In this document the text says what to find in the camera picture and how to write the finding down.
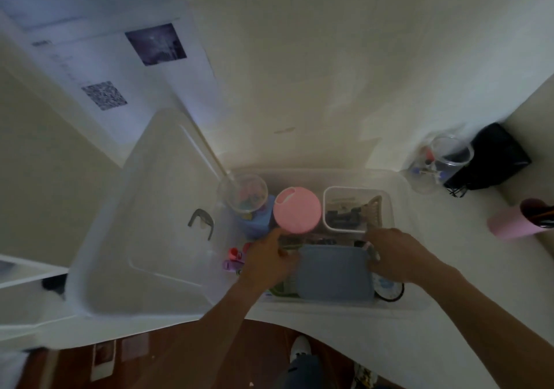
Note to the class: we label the person's left forearm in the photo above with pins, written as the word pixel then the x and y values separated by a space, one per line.
pixel 207 336

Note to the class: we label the white printed wall poster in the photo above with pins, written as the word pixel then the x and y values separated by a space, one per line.
pixel 108 68

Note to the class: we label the person's right forearm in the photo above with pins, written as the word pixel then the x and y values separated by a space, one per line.
pixel 489 323

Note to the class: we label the dark pens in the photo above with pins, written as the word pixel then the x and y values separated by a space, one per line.
pixel 543 216

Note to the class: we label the person's blue jeans leg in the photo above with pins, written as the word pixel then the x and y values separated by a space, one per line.
pixel 301 373

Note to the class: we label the person's white shoe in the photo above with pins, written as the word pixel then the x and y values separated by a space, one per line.
pixel 301 346

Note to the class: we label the grey lid latch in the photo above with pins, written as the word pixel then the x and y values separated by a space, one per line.
pixel 202 222

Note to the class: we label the white square container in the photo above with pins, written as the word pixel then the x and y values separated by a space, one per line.
pixel 381 194

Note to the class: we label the pink paper sheet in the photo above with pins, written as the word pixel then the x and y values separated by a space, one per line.
pixel 135 346

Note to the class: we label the person's left fingers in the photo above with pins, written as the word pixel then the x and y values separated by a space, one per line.
pixel 289 259

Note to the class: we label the black and white tape roll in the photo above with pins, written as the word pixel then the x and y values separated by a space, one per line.
pixel 389 292

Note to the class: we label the clear plastic cup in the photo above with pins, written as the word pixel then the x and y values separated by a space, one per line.
pixel 242 193

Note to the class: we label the clear jar with pens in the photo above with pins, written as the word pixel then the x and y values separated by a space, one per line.
pixel 441 163

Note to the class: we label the person's left hand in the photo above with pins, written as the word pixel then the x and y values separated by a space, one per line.
pixel 264 263

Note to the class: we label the person's patterned shoe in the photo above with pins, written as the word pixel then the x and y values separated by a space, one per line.
pixel 363 378

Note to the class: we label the person's right fingers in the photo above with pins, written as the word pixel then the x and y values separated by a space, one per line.
pixel 373 254

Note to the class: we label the translucent white bin lid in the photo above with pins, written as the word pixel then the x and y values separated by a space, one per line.
pixel 151 220

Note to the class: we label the pink and purple clips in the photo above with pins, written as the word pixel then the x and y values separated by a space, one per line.
pixel 236 259

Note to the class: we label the pink round lidded container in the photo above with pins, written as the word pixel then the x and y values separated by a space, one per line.
pixel 297 209

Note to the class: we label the pink pen cup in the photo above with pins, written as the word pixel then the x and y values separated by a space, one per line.
pixel 510 222

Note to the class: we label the blue plastic container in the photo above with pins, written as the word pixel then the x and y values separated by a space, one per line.
pixel 257 224

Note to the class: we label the black mesh desk organizer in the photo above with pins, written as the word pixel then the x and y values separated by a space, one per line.
pixel 497 159

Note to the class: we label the green item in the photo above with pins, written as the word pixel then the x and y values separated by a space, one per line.
pixel 281 290

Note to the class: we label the person's right hand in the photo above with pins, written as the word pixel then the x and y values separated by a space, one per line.
pixel 402 256

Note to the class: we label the clear plastic storage bin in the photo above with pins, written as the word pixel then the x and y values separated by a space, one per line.
pixel 407 237

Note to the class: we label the black binder clips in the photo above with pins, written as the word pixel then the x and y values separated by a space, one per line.
pixel 344 217

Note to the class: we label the white paper card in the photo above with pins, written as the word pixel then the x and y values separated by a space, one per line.
pixel 103 358

